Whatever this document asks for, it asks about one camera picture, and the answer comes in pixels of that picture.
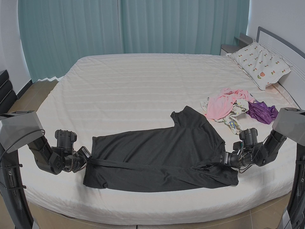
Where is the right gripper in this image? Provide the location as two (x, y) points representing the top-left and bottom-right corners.
(221, 151), (240, 167)

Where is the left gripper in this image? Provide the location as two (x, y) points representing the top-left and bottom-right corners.
(71, 146), (92, 172)

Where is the black T-shirt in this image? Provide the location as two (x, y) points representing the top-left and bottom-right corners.
(83, 106), (239, 193)

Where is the bed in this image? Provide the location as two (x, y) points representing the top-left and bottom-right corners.
(18, 26), (305, 224)

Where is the white printed garment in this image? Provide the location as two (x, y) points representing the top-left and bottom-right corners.
(200, 99), (250, 135)

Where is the pink garment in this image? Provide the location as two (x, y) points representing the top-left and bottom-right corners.
(205, 87), (255, 120)

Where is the purple garment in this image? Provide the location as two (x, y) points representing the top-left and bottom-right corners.
(246, 100), (279, 125)

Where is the white printed pillow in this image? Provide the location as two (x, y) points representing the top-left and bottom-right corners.
(226, 42), (291, 90)

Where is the black chest of drawers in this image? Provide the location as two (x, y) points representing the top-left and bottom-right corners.
(0, 70), (17, 115)

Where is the grey bedside table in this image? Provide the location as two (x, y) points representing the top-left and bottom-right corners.
(221, 32), (253, 56)

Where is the blue-green curtain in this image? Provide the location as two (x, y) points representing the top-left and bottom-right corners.
(120, 0), (251, 56)
(18, 0), (124, 82)

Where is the black cable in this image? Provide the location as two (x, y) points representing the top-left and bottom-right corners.
(4, 129), (46, 153)
(238, 165), (259, 175)

